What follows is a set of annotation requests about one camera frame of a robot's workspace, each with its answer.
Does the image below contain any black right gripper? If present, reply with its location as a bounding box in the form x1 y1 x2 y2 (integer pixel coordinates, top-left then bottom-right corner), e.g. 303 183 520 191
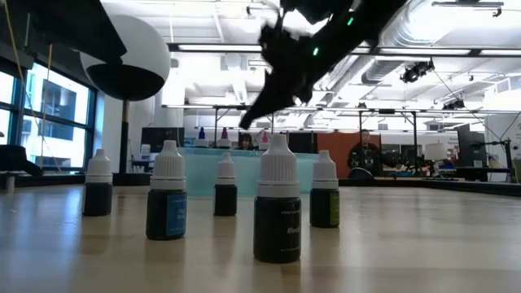
239 20 326 130

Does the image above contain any large pink-tipped coloring bottle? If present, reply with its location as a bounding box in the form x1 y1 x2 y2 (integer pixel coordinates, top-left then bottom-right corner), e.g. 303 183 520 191
217 127 233 149

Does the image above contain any large blue-tipped coloring bottle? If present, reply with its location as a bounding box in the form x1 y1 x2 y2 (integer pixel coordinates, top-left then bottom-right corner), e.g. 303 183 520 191
194 127 210 148

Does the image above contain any green label food coloring bottle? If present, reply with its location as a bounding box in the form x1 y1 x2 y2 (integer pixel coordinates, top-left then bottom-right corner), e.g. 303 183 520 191
309 149 341 229

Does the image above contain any black food coloring bottle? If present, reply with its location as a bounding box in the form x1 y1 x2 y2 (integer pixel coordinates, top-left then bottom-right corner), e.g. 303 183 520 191
252 133 303 265

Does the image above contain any dark small food coloring bottle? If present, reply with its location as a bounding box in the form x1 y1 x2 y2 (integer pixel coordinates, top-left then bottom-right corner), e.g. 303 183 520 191
213 151 239 217
81 148 114 217

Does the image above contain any blue label food coloring bottle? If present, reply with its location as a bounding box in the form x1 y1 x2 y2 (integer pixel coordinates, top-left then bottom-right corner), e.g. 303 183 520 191
145 140 188 241

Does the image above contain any black monitor screen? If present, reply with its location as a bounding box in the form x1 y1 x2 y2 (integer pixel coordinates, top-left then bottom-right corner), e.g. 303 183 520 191
141 127 186 154
287 131 319 155

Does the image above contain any translucent blue-green plastic bin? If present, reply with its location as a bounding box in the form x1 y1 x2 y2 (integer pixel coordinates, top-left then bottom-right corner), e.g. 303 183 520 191
177 146 321 197

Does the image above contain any black ceiling spotlight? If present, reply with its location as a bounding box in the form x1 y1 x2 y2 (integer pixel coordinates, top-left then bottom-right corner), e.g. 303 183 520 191
442 98 466 111
400 59 436 85

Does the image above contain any white table lamp shade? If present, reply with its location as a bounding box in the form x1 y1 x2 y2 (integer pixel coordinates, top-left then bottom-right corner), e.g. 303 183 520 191
423 142 449 162

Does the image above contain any white globe lamp shade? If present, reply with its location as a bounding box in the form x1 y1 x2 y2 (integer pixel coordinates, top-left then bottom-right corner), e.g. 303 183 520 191
79 15 172 103

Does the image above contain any black lamp stand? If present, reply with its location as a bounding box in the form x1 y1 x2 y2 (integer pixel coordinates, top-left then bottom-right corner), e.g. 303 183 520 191
117 99 131 177

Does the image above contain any black monitor on stand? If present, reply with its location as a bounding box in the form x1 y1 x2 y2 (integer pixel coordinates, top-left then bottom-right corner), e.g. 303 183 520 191
455 124 514 182

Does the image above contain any dark framed window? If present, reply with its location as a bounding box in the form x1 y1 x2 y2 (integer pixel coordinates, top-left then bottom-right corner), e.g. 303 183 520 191
0 56 99 172

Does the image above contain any black rounded object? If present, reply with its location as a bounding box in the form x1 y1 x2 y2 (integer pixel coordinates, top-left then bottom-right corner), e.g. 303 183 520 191
0 145 44 177

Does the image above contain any orange partition wall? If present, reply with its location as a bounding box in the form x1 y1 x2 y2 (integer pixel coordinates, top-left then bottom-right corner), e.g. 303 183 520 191
317 132 382 179

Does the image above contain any ceiling light rail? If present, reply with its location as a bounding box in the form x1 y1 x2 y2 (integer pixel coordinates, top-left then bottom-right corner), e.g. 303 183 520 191
169 42 521 58

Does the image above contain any silver ceiling duct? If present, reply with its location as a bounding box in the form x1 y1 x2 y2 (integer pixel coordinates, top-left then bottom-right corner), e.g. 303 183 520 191
325 0 521 86

